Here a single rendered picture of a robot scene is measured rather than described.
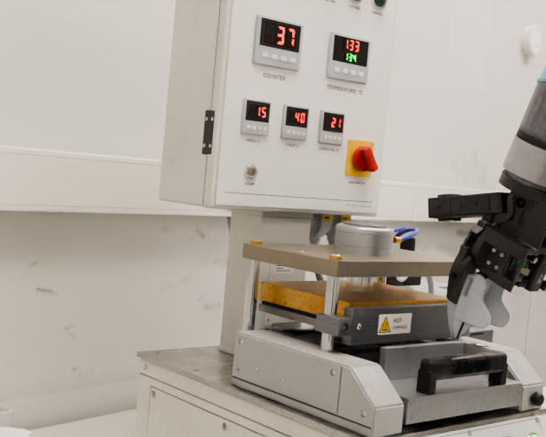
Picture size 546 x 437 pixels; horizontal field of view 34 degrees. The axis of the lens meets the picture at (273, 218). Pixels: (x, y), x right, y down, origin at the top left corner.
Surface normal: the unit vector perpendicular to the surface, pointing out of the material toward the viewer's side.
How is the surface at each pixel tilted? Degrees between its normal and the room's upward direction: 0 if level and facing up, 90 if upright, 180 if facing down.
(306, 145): 90
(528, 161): 93
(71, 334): 90
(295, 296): 90
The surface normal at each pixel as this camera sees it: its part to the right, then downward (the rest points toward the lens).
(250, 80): 0.65, 0.10
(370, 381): 0.49, -0.69
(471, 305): -0.77, 0.01
